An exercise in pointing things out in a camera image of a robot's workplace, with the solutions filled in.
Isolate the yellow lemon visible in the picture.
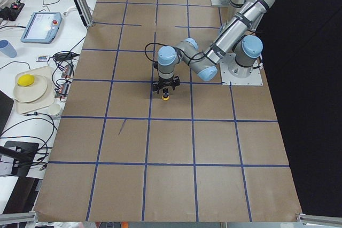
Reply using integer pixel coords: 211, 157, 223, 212
17, 74, 35, 87

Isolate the beige round plate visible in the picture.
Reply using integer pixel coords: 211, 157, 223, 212
13, 75, 48, 103

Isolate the beige tray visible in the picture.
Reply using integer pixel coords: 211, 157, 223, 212
13, 66, 55, 114

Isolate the light blue plastic cup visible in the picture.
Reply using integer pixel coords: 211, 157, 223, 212
0, 40, 17, 58

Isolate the black camera stand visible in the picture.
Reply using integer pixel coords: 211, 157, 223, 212
1, 141, 39, 177

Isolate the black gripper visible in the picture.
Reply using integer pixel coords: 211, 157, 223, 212
153, 76, 180, 95

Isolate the blue teach pendant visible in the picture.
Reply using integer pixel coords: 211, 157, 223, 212
21, 12, 62, 44

